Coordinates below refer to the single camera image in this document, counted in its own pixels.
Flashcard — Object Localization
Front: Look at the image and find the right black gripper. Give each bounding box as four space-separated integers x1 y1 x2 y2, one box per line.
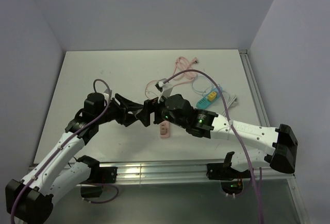
136 91 187 128

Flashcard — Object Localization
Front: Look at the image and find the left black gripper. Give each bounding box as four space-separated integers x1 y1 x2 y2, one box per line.
96 94 143 127

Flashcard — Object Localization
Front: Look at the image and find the pink power strip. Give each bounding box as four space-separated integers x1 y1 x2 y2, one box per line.
159 121 170 139

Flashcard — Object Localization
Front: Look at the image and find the teal power strip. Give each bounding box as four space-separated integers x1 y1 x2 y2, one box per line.
196 87 221 109

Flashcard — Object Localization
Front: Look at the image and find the yellow charger plug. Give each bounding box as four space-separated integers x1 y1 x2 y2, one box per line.
207 92 217 102

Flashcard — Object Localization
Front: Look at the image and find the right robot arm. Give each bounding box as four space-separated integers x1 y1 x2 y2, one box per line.
136 94 298 178

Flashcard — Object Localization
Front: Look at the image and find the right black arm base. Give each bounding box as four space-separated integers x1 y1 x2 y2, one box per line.
206 163 252 198

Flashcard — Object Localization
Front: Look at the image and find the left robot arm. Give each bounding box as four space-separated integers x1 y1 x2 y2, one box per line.
5 93 144 223

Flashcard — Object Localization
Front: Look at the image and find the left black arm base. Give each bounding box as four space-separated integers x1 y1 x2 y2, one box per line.
80 166 120 204

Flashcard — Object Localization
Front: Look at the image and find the thin pink charging cable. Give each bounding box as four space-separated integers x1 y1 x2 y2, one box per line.
145 80 159 100

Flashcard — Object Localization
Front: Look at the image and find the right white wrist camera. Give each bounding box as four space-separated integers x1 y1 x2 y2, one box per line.
155 79 173 103

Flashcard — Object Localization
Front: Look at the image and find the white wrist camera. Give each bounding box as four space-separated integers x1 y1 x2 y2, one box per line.
155 79 173 103
103 89 112 101

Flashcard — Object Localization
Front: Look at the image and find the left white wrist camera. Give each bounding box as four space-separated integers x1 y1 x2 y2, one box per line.
103 89 112 101

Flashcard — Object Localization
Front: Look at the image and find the pink power strip cord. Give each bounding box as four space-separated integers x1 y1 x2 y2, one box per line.
167 56 201 85

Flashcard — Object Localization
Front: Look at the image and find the aluminium front rail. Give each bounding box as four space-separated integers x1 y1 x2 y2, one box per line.
24 161 296 188

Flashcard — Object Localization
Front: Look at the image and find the aluminium side rail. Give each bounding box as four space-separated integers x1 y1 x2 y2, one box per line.
238 50 271 127

